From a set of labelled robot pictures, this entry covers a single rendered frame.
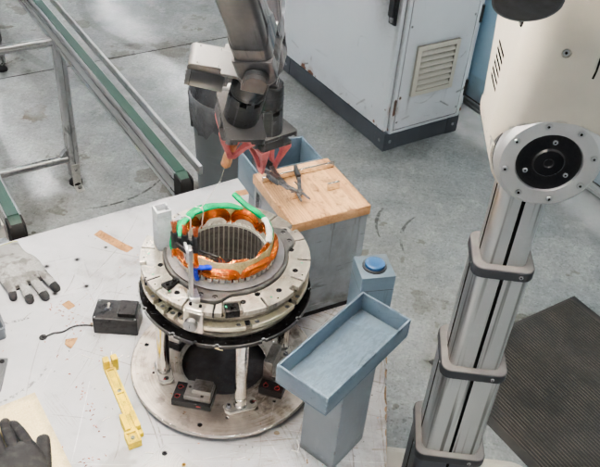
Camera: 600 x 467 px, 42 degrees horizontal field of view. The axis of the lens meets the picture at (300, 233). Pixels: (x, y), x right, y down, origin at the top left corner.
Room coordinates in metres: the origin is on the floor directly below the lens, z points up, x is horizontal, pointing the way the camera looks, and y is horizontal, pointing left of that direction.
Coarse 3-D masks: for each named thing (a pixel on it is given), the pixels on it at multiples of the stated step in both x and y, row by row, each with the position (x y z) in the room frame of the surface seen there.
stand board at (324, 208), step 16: (320, 160) 1.52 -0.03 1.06; (256, 176) 1.43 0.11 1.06; (304, 176) 1.44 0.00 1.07; (320, 176) 1.45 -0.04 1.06; (336, 176) 1.46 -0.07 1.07; (272, 192) 1.37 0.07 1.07; (288, 192) 1.38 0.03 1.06; (304, 192) 1.38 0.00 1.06; (320, 192) 1.39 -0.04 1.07; (336, 192) 1.39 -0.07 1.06; (352, 192) 1.40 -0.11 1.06; (288, 208) 1.32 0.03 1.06; (304, 208) 1.32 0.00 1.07; (320, 208) 1.33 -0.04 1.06; (336, 208) 1.33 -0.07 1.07; (352, 208) 1.34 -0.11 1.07; (368, 208) 1.35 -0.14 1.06; (304, 224) 1.28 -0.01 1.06; (320, 224) 1.30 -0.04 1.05
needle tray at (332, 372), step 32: (352, 320) 1.04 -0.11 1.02; (384, 320) 1.04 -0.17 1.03; (320, 352) 0.95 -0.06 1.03; (352, 352) 0.96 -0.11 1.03; (384, 352) 0.95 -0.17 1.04; (288, 384) 0.86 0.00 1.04; (320, 384) 0.88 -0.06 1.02; (352, 384) 0.87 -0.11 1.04; (320, 416) 0.91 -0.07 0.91; (352, 416) 0.92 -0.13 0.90; (320, 448) 0.90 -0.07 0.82
